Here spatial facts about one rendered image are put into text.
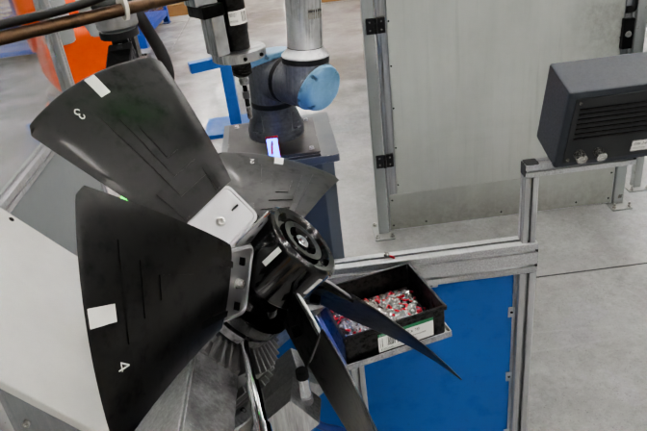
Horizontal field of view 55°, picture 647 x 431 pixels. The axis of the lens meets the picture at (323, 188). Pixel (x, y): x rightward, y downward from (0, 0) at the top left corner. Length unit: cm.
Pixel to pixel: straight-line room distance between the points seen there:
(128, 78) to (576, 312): 211
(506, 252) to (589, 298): 131
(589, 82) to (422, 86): 156
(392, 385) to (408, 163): 147
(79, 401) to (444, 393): 109
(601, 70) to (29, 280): 107
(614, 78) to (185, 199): 86
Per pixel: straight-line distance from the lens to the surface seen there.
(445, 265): 144
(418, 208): 305
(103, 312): 58
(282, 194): 102
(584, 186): 327
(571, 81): 131
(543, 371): 240
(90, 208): 59
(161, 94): 91
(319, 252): 85
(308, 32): 149
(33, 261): 95
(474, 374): 170
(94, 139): 85
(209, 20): 79
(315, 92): 149
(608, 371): 245
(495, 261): 147
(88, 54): 475
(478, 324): 159
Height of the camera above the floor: 167
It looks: 28 degrees down
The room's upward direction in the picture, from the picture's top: 7 degrees counter-clockwise
